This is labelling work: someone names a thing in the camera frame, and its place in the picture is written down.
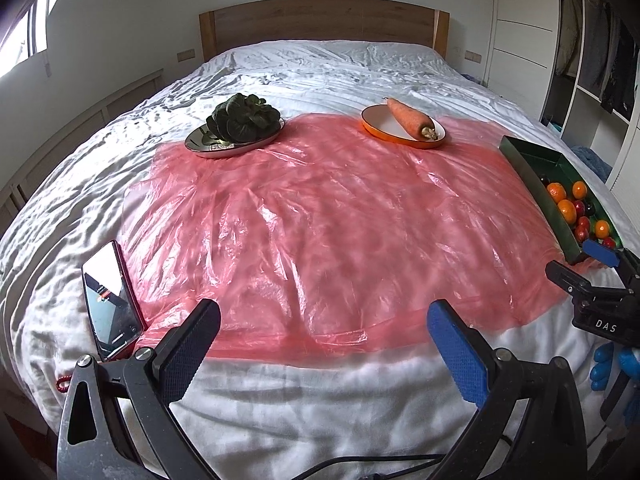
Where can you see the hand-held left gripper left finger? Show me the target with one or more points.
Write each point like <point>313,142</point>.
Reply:
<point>187,355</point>

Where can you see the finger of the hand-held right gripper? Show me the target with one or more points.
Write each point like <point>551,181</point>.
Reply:
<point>600,252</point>
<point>565,274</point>

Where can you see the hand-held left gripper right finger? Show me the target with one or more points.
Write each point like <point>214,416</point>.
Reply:
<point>460,355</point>

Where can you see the small red apple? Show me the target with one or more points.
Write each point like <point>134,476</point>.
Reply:
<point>608,242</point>
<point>582,222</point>
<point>579,206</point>
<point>581,233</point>

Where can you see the small orange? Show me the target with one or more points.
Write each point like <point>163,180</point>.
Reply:
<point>601,229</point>

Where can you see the large orange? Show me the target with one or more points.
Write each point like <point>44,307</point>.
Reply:
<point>566,210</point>
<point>556,191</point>
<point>579,189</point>

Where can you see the green tray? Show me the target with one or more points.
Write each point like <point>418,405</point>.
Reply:
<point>547,164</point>

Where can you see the person's right hand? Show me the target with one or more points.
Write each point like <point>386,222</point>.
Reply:
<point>601,370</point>

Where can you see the smartphone in red case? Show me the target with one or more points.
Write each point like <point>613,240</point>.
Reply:
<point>110,305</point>

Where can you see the blue fluffy cloth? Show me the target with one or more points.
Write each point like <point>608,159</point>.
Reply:
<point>587,159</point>

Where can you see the black hanging garment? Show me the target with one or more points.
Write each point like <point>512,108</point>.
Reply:
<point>620,75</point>

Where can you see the pink plastic sheet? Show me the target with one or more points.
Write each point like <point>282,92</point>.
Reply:
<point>325,235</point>

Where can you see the grey hanging garment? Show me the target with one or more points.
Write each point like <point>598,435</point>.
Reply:
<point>595,55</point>

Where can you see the shallow cream plate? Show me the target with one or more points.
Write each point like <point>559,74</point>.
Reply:
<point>197,141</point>

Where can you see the dark blue cloth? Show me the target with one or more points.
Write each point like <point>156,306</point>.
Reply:
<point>471,78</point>

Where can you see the beige hanging jacket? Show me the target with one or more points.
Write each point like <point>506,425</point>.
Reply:
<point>567,35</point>

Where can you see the carrot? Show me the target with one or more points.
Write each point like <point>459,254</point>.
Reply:
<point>407,115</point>

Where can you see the orange-rimmed oval dish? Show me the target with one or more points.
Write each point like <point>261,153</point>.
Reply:
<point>382,121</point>

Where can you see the green leafy vegetable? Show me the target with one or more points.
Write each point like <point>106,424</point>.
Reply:
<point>242,117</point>

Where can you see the white wardrobe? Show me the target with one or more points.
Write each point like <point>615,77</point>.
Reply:
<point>520,20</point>

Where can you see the wooden headboard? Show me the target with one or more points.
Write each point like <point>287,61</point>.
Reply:
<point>320,20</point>

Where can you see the window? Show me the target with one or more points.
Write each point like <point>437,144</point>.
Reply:
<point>20,40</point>

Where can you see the beige wall socket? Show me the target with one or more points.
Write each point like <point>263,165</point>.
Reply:
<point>472,55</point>
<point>185,55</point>

